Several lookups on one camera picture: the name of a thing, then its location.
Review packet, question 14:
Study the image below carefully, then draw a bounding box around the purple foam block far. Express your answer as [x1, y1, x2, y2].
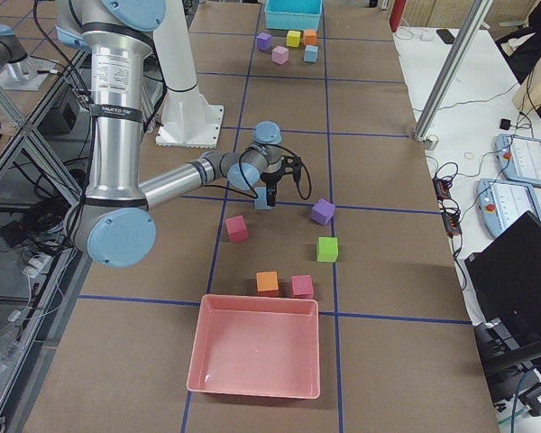
[256, 32, 272, 51]

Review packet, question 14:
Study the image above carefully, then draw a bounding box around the black laptop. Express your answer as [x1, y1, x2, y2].
[464, 211, 541, 338]

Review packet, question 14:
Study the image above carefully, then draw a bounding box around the orange foam block near tray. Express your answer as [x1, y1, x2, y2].
[256, 271, 280, 297]

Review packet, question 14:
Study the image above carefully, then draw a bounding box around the green foam block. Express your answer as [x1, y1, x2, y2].
[316, 236, 339, 263]

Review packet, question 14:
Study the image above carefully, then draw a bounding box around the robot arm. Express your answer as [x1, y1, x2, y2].
[0, 24, 38, 84]

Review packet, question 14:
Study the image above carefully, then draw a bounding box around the purple foam block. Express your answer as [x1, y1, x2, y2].
[310, 198, 335, 226]
[256, 32, 272, 51]

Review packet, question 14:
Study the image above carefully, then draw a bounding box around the pink plastic tray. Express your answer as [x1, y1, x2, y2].
[187, 294, 320, 400]

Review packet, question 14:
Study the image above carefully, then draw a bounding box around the magenta foam block near tray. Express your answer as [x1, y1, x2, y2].
[290, 274, 315, 299]

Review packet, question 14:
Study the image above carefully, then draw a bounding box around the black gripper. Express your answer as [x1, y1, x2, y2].
[261, 155, 303, 207]

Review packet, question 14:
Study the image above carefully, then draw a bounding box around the light blue plastic bin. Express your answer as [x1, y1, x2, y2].
[264, 0, 323, 31]

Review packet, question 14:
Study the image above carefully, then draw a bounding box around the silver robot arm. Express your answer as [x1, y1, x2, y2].
[56, 1, 304, 268]

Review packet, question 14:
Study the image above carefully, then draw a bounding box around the purple foam block near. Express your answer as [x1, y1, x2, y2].
[310, 198, 335, 226]

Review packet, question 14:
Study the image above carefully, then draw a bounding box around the upper teach pendant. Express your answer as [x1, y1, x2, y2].
[494, 134, 541, 188]

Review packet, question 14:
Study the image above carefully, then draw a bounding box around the light blue handled foam block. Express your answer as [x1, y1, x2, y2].
[254, 187, 272, 211]

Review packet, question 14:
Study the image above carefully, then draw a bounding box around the black smartphone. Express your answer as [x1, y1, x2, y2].
[436, 28, 455, 45]

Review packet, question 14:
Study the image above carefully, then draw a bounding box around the aluminium frame post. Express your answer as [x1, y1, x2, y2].
[413, 0, 493, 147]

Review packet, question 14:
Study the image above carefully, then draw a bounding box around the red pink foam block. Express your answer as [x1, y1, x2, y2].
[225, 216, 249, 243]

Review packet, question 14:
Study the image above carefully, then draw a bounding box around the yellow foam block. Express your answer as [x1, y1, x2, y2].
[286, 30, 301, 48]

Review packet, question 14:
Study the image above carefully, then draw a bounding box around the lower teach pendant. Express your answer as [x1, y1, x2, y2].
[477, 179, 541, 238]

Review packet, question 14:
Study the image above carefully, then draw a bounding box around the white pedestal column base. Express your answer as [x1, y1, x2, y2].
[153, 1, 225, 149]

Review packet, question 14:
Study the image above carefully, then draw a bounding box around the pink lilac foam block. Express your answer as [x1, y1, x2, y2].
[271, 45, 289, 65]

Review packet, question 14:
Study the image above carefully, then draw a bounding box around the orange foam block near bin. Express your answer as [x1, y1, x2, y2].
[302, 29, 317, 46]

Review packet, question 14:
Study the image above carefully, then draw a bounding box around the teach pendant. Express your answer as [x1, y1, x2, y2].
[477, 179, 541, 238]
[494, 134, 541, 188]

